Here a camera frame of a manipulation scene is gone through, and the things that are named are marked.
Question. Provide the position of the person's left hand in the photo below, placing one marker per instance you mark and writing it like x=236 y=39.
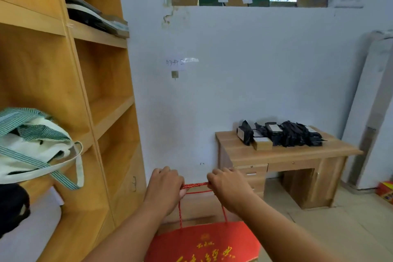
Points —
x=162 y=191

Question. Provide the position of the person's right hand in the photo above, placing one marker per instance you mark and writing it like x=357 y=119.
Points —
x=231 y=189

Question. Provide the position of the person's left fingers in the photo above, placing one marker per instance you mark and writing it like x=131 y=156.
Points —
x=172 y=177

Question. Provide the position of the person's right fingers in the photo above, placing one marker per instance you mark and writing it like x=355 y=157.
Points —
x=218 y=177

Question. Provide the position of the red paper gift bag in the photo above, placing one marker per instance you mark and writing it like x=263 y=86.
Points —
x=202 y=243

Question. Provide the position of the person's right forearm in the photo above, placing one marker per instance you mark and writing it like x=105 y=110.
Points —
x=276 y=234

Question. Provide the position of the person's left forearm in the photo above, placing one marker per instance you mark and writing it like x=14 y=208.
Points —
x=132 y=234

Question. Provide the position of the black packet with white label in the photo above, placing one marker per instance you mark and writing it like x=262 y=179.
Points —
x=244 y=133

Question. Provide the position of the small wooden box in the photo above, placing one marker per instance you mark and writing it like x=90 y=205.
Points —
x=262 y=144

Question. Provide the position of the wooden desk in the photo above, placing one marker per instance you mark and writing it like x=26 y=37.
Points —
x=294 y=160

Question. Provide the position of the pile of black packets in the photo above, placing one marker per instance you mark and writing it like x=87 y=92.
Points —
x=291 y=134

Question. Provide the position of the green striped white tote bag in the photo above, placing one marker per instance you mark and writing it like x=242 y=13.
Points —
x=33 y=151

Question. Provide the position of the white board sheet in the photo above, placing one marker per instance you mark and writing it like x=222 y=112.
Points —
x=30 y=231

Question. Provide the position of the black cloth item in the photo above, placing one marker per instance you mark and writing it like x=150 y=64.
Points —
x=12 y=206

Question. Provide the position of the tall white air conditioner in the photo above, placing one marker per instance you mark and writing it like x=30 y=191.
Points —
x=368 y=111

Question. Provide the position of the red box on floor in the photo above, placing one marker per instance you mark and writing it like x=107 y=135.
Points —
x=386 y=192

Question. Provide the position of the wooden shelf unit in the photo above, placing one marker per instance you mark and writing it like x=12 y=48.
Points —
x=46 y=65

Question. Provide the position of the stack of dark folders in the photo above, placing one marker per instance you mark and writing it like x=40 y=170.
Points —
x=92 y=17

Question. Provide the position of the dark green box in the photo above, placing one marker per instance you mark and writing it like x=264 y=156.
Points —
x=261 y=2

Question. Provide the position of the small wall hook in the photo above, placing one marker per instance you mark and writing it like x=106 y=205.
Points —
x=175 y=74

